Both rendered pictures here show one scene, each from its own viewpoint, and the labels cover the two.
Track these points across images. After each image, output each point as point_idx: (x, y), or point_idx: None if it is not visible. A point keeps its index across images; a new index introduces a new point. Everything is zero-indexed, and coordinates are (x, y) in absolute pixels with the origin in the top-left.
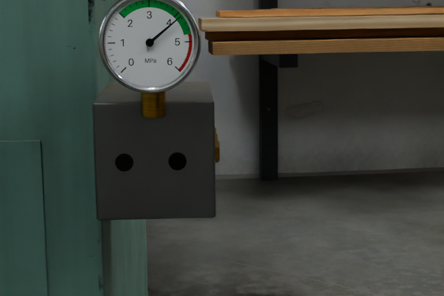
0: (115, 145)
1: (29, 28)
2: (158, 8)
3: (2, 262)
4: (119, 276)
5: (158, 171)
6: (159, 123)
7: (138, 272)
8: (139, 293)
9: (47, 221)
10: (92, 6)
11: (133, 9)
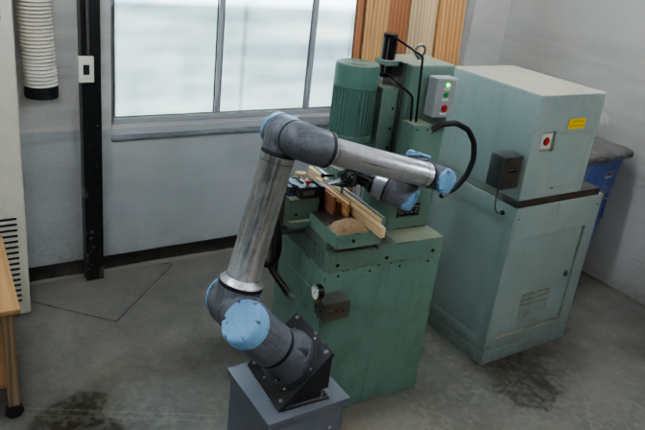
0: (316, 302)
1: (319, 277)
2: (316, 288)
3: (311, 309)
4: (344, 324)
5: (319, 310)
6: (320, 303)
7: (393, 330)
8: (394, 336)
9: None
10: (324, 279)
11: (314, 286)
